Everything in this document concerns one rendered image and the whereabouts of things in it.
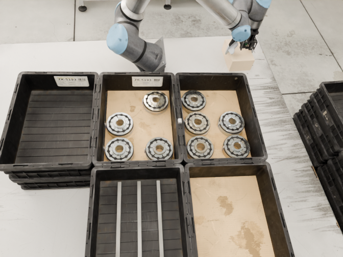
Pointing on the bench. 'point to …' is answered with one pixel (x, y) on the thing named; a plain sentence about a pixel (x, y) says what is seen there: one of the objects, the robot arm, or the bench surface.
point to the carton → (238, 58)
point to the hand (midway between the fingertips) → (238, 52)
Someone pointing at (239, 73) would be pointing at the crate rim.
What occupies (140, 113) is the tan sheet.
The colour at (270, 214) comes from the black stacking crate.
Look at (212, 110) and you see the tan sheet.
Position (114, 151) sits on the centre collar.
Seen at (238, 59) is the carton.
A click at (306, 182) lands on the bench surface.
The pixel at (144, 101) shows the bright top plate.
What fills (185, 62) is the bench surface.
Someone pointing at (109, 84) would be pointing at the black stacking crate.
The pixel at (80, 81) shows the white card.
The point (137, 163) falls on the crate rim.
